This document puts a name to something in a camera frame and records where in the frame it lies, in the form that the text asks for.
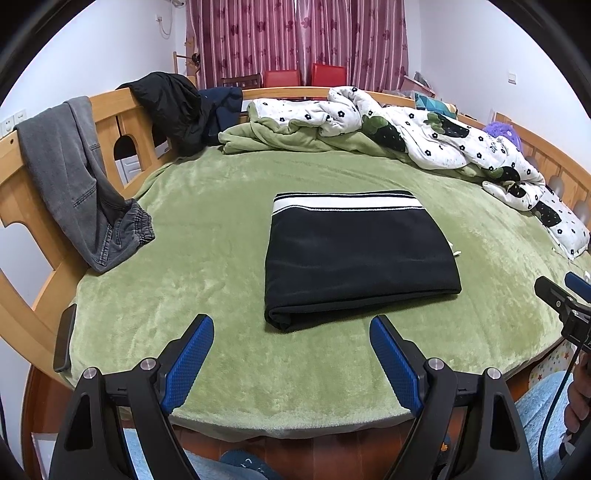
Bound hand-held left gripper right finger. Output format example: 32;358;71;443
369;315;539;480

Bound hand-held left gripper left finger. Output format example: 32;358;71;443
48;314;215;480

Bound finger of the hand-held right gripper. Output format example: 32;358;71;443
534;276;578;315
564;271;591;301

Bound black pants with white stripe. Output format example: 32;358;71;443
264;190;462;332

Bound person's right hand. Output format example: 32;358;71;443
564;364;591;432

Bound star printed sheet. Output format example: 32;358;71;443
529;344;578;384

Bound green fleece blanket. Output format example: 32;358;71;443
60;111;587;437

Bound person's right leg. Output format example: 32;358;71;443
515;369;575;480

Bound person's leg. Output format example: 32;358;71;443
515;369;575;480
122;427;287;480

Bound person's left leg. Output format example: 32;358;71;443
122;427;287;480

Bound dark blue slipper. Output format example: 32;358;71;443
219;450;269;472

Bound purple plush toy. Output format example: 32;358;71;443
482;121;527;145

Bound white floral quilt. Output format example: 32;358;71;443
247;85;591;257

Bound teal patterned pillow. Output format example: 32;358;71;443
413;92;458;114

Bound grey jeans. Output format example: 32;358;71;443
14;95;156;273

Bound black jacket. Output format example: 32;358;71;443
115;71;218;158

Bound navy garment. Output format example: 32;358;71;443
198;86;244;132

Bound red chair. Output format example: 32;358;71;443
310;63;348;88
263;69;301;88

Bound wooden coat rack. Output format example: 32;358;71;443
173;34;201;88

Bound pink striped curtain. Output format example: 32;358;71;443
185;0;409;93

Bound black cable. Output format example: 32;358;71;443
536;344;583;480

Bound wooden bed frame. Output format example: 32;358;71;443
0;85;591;386

